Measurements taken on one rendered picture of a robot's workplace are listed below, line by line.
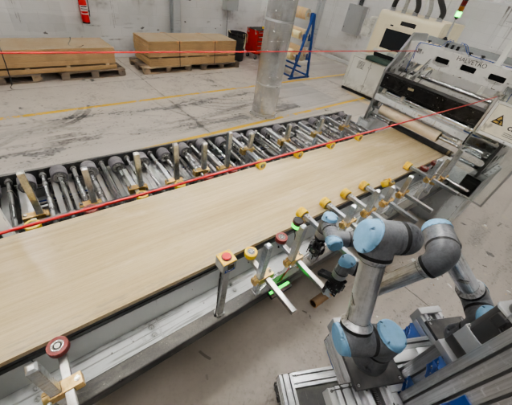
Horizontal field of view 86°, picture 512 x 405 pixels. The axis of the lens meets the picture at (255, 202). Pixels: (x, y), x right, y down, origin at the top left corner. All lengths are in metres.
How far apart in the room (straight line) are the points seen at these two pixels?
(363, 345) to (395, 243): 0.40
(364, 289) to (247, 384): 1.45
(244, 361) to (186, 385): 0.43
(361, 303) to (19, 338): 1.38
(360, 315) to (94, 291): 1.22
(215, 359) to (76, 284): 1.16
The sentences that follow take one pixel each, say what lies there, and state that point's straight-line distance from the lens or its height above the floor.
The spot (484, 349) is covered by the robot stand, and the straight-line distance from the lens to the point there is 1.16.
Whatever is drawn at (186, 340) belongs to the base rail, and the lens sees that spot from 1.63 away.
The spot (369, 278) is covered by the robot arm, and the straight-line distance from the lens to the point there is 1.03.
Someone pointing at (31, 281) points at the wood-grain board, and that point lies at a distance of 1.75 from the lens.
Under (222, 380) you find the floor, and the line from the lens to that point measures 2.30.
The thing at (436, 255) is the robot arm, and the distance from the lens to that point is 1.26.
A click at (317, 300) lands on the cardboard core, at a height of 0.08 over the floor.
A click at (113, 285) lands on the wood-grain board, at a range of 1.60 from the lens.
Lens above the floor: 2.21
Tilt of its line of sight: 40 degrees down
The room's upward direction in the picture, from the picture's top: 12 degrees clockwise
